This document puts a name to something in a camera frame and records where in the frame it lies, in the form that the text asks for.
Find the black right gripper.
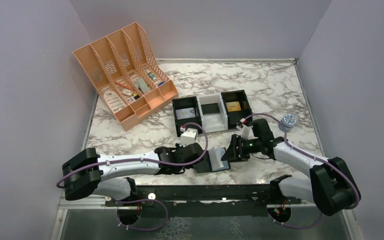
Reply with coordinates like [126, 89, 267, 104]
[221, 133, 262, 163]

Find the black leather card holder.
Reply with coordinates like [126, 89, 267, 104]
[193, 147, 231, 174]

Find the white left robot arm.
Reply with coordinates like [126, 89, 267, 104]
[56, 143, 211, 206]

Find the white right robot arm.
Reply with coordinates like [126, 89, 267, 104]
[221, 118, 361, 216]

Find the white middle card bin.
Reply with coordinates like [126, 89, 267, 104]
[197, 92, 228, 133]

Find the black right card bin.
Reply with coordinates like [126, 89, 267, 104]
[221, 90, 253, 130]

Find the black card bin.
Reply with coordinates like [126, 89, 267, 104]
[172, 96, 203, 137]
[221, 90, 253, 130]

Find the gold credit card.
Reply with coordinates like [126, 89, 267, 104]
[225, 101, 242, 113]

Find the black left card bin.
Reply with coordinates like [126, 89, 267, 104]
[172, 96, 203, 137]

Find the black credit card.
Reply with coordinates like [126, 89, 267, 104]
[201, 103, 220, 115]

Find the silver credit card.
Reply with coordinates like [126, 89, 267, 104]
[175, 107, 197, 120]

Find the white patterned card stack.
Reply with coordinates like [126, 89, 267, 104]
[103, 90, 126, 113]

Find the small blue white jar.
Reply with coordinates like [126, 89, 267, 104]
[278, 113, 298, 133]

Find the grey flat eraser block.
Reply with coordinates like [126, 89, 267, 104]
[136, 77, 151, 94]

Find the green white battery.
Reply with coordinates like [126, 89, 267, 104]
[147, 71, 159, 82]

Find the red pen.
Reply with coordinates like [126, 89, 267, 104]
[115, 82, 134, 91]

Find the peach plastic file organizer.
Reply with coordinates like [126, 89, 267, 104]
[73, 22, 179, 131]

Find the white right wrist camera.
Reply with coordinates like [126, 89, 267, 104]
[236, 118, 255, 140]

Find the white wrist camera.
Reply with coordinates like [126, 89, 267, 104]
[179, 127, 198, 147]
[236, 118, 255, 140]

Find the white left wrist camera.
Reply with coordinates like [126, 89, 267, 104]
[179, 127, 198, 147]

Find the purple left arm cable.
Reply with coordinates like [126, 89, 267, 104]
[56, 122, 209, 190]

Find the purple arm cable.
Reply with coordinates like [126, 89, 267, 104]
[56, 122, 209, 190]
[243, 113, 362, 210]

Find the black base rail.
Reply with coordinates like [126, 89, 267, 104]
[105, 184, 301, 218]

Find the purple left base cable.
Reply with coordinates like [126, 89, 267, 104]
[116, 198, 169, 232]

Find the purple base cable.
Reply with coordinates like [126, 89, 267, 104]
[116, 198, 169, 232]
[267, 208, 324, 230]

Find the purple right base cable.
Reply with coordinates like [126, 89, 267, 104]
[267, 208, 324, 230]

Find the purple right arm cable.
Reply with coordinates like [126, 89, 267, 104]
[243, 113, 362, 210]

